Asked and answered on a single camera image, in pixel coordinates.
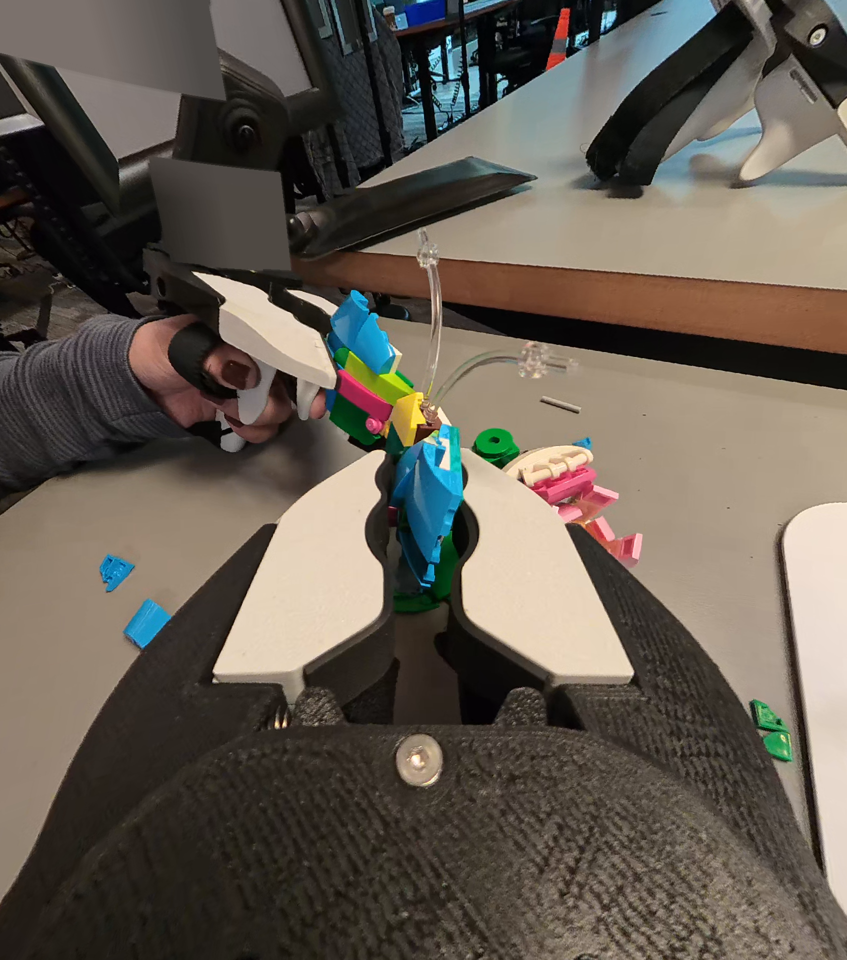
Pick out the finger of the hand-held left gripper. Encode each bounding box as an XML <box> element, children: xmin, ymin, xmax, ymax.
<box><xmin>191</xmin><ymin>271</ymin><xmax>341</xmax><ymax>423</ymax></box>
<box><xmin>264</xmin><ymin>286</ymin><xmax>338</xmax><ymax>337</ymax></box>

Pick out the colourful lego butterfly model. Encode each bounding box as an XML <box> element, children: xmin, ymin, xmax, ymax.
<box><xmin>323</xmin><ymin>228</ymin><xmax>645</xmax><ymax>618</ymax></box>

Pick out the black office chair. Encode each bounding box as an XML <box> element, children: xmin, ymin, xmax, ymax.
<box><xmin>0</xmin><ymin>0</ymin><xmax>538</xmax><ymax>316</ymax></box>

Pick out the spare hand-held gripper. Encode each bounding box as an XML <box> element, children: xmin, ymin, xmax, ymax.
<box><xmin>584</xmin><ymin>0</ymin><xmax>847</xmax><ymax>187</ymax></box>

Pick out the grey desk with wooden edge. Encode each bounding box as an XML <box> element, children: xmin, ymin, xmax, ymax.
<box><xmin>293</xmin><ymin>0</ymin><xmax>847</xmax><ymax>366</ymax></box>

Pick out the person's left hand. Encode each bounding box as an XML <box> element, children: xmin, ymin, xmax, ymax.
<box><xmin>129</xmin><ymin>315</ymin><xmax>307</xmax><ymax>448</ymax></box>

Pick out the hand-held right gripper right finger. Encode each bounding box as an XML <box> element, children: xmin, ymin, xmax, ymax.
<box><xmin>448</xmin><ymin>451</ymin><xmax>637</xmax><ymax>690</ymax></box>

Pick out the orange traffic cone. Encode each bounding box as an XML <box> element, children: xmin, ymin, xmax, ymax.
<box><xmin>543</xmin><ymin>8</ymin><xmax>573</xmax><ymax>73</ymax></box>

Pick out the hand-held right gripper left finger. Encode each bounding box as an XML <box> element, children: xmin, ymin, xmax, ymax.
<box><xmin>213</xmin><ymin>451</ymin><xmax>399</xmax><ymax>701</ymax></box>

